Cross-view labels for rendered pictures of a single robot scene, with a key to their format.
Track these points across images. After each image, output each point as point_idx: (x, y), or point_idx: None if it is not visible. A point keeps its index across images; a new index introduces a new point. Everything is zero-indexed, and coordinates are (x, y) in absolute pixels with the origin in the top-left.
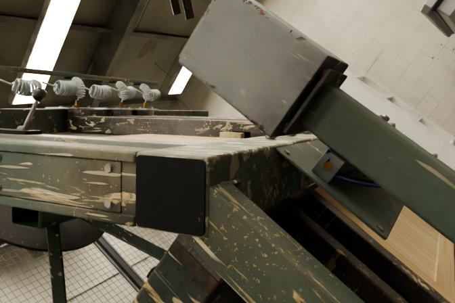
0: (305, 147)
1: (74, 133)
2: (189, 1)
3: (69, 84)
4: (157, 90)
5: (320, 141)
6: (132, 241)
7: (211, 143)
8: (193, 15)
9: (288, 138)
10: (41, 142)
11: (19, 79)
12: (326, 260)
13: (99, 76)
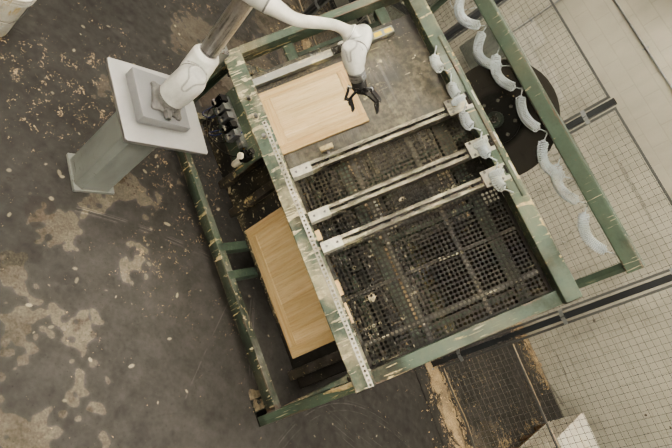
0: (239, 105)
1: (437, 106)
2: (348, 102)
3: (450, 90)
4: (497, 185)
5: (248, 125)
6: (407, 159)
7: (245, 71)
8: (351, 110)
9: (249, 108)
10: (272, 37)
11: (432, 56)
12: None
13: (482, 120)
